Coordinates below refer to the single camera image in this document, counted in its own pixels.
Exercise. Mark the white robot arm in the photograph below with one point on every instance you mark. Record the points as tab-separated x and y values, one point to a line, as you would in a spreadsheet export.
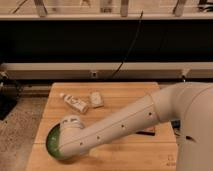
189	102

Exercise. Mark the small white packet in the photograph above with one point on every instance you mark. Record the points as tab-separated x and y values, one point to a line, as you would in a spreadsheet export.
96	100

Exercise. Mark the white tube bottle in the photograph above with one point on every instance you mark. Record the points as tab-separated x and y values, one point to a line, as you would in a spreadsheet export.
75	103

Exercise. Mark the brown snack box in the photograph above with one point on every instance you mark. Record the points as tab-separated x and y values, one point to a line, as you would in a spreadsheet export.
148	131

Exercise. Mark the black equipment at left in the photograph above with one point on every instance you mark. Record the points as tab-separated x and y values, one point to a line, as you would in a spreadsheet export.
8	102

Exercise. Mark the white wall outlet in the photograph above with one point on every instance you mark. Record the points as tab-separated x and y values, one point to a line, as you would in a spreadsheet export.
94	74

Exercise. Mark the blue cable connector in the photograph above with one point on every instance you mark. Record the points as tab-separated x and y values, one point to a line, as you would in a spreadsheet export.
176	124

